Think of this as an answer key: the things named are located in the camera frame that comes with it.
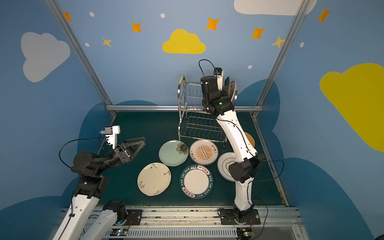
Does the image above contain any right circuit board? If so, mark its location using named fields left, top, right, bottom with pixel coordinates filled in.
left=237, top=228, right=254, bottom=240

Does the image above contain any cream floral plate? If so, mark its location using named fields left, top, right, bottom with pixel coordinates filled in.
left=137, top=163, right=172, bottom=197

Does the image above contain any black glossy plate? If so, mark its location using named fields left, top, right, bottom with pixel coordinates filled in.
left=223, top=77, right=231, bottom=92

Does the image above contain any right aluminium frame post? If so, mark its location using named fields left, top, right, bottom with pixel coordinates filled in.
left=252, top=0, right=312, bottom=120

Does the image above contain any yellow woven round plate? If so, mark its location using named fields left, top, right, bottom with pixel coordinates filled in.
left=245, top=133, right=256, bottom=148

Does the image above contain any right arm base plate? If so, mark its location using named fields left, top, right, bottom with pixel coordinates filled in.
left=218, top=208, right=261, bottom=225

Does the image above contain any orange sunburst plate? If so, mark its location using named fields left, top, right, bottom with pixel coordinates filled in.
left=189, top=140, right=219, bottom=166
left=228, top=81, right=238, bottom=105

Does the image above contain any left circuit board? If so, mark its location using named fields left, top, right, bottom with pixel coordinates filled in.
left=109, top=229, right=129, bottom=237

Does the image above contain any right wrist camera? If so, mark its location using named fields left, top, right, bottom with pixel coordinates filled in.
left=214, top=68, right=224, bottom=91

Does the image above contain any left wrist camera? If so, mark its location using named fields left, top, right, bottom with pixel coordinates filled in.
left=100, top=126, right=121, bottom=149

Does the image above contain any chrome wire dish rack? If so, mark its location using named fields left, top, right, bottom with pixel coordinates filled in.
left=178, top=76, right=227, bottom=143

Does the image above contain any aluminium rail front frame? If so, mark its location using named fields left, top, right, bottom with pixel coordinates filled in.
left=47, top=205, right=310, bottom=240

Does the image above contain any pale green flower plate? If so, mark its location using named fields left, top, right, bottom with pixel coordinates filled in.
left=159, top=140, right=189, bottom=167

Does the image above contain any white plate black cloud line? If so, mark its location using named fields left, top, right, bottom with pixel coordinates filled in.
left=217, top=153, right=237, bottom=182

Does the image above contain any white plate dark lettered rim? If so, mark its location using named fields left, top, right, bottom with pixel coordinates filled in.
left=179, top=165, right=214, bottom=199

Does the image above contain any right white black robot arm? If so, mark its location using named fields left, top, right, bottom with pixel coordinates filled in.
left=200, top=76, right=260, bottom=223

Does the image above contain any circuit board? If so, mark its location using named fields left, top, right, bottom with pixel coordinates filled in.
left=237, top=228, right=254, bottom=240
left=109, top=229, right=129, bottom=237

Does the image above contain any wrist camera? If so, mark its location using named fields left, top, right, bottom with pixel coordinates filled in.
left=100, top=126, right=121, bottom=149
left=214, top=68, right=224, bottom=91

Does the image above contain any rear aluminium frame bar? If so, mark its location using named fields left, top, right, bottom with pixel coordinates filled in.
left=106, top=105, right=263, bottom=113

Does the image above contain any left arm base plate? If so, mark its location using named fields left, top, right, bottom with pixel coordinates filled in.
left=113, top=209, right=143, bottom=227

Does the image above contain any aluminium frame post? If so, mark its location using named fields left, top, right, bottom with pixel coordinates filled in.
left=252, top=0, right=312, bottom=120
left=45, top=0, right=113, bottom=107

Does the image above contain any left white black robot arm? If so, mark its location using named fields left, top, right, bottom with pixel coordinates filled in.
left=53, top=137, right=146, bottom=240

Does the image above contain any left aluminium frame post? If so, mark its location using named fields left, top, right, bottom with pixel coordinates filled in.
left=45, top=0, right=113, bottom=107

